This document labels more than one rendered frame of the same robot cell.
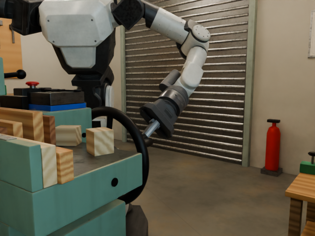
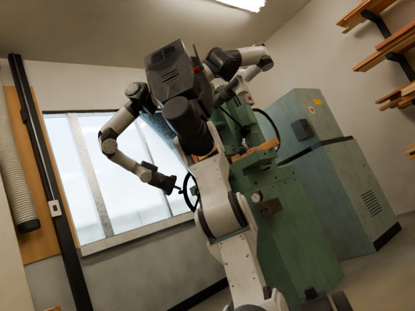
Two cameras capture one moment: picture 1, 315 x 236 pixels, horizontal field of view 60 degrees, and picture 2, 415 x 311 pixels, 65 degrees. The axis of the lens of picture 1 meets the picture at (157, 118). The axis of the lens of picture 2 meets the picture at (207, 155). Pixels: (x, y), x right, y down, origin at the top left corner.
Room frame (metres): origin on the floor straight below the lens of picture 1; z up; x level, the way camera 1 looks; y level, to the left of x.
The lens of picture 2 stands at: (2.60, 0.45, 0.58)
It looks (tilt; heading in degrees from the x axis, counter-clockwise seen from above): 13 degrees up; 186
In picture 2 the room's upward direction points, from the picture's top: 22 degrees counter-clockwise
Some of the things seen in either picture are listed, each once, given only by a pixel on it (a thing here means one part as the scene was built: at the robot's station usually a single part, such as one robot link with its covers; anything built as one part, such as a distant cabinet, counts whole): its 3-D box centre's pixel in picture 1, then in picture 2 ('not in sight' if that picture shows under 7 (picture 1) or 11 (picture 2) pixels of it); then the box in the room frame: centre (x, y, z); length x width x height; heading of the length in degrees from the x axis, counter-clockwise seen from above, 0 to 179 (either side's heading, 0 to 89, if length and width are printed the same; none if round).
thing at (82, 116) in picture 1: (51, 126); not in sight; (0.66, 0.26, 0.91); 0.15 x 0.14 x 0.09; 56
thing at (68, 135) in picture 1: (68, 135); not in sight; (0.54, 0.18, 0.92); 0.04 x 0.03 x 0.04; 86
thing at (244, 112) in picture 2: not in sight; (246, 116); (0.39, 0.58, 1.23); 0.09 x 0.08 x 0.15; 146
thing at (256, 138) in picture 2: not in sight; (256, 142); (0.41, 0.57, 1.02); 0.09 x 0.07 x 0.12; 56
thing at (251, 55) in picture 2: not in sight; (253, 57); (1.02, 0.70, 1.31); 0.22 x 0.12 x 0.13; 123
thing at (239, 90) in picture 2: not in sight; (234, 87); (0.76, 0.56, 1.31); 0.11 x 0.11 x 0.11; 56
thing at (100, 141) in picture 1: (100, 140); not in sight; (0.47, 0.10, 0.92); 0.04 x 0.04 x 0.04; 35
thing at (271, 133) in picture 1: (273, 146); not in sight; (2.93, -1.27, 0.30); 0.19 x 0.18 x 0.60; 141
